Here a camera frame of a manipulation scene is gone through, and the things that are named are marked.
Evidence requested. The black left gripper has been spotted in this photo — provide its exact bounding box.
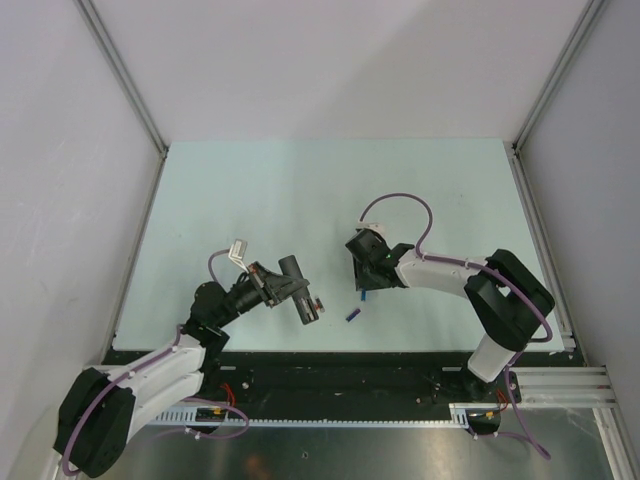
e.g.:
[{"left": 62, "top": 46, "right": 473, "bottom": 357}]
[{"left": 214, "top": 261, "right": 307, "bottom": 328}]

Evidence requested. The black remote control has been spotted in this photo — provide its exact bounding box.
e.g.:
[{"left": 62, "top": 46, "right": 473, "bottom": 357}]
[{"left": 278, "top": 255, "right": 319, "bottom": 325}]

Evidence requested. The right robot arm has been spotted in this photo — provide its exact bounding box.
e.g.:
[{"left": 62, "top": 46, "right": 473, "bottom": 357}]
[{"left": 346, "top": 228, "right": 555, "bottom": 401}]

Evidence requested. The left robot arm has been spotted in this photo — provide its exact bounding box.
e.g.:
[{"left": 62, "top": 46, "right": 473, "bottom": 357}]
[{"left": 53, "top": 255, "right": 309, "bottom": 478}]

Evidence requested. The red and black battery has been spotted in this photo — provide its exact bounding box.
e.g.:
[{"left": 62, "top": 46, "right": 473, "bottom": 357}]
[{"left": 315, "top": 297, "right": 325, "bottom": 313}]

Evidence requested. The purple battery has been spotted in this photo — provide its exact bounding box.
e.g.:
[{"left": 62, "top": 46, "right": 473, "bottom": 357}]
[{"left": 345, "top": 308, "right": 361, "bottom": 322}]

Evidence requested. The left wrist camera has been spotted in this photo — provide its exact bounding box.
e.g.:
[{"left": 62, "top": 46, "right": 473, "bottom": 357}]
[{"left": 228, "top": 239, "right": 249, "bottom": 273}]

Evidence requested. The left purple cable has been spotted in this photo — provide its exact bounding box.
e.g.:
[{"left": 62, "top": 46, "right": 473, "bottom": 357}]
[{"left": 207, "top": 248, "right": 239, "bottom": 289}]

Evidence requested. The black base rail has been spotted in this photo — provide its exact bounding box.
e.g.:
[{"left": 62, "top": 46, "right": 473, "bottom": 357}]
[{"left": 99, "top": 349, "right": 586, "bottom": 422}]

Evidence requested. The white slotted cable duct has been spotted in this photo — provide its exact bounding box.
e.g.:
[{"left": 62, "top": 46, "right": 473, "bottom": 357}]
[{"left": 149, "top": 404, "right": 474, "bottom": 429}]

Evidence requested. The left aluminium frame post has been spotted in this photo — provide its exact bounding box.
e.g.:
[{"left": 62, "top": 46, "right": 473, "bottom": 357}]
[{"left": 73, "top": 0, "right": 169, "bottom": 159}]

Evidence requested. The aluminium frame post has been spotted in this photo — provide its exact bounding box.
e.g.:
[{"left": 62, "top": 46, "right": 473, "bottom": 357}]
[
  {"left": 511, "top": 0, "right": 610, "bottom": 155},
  {"left": 73, "top": 0, "right": 169, "bottom": 159}
]

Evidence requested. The right aluminium frame post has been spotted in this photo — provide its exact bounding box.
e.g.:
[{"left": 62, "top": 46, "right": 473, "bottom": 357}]
[{"left": 511, "top": 0, "right": 610, "bottom": 155}]

